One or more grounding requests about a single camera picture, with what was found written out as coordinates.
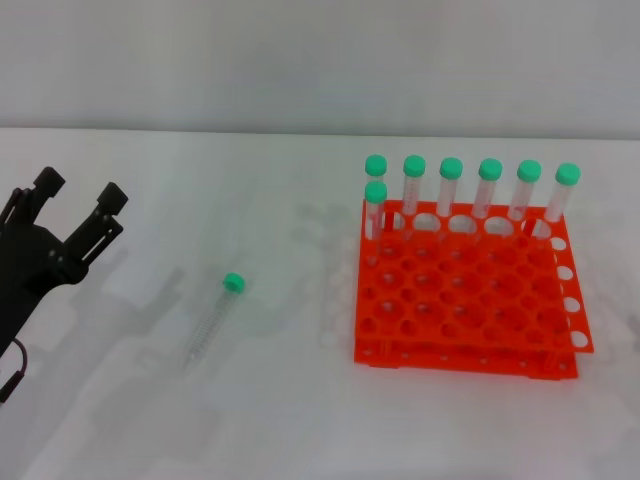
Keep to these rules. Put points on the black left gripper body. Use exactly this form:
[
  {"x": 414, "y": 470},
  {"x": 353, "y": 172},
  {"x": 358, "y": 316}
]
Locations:
[{"x": 35, "y": 260}]

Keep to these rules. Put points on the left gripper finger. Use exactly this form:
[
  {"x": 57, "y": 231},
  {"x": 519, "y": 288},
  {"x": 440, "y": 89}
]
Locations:
[
  {"x": 111, "y": 199},
  {"x": 49, "y": 180}
]

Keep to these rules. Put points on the clear test tube green cap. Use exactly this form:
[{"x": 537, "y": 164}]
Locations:
[
  {"x": 375, "y": 165},
  {"x": 414, "y": 165},
  {"x": 568, "y": 173},
  {"x": 529, "y": 170},
  {"x": 376, "y": 192},
  {"x": 233, "y": 282},
  {"x": 490, "y": 169},
  {"x": 451, "y": 168}
]

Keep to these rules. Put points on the orange test tube rack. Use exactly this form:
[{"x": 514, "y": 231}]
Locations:
[{"x": 465, "y": 305}]

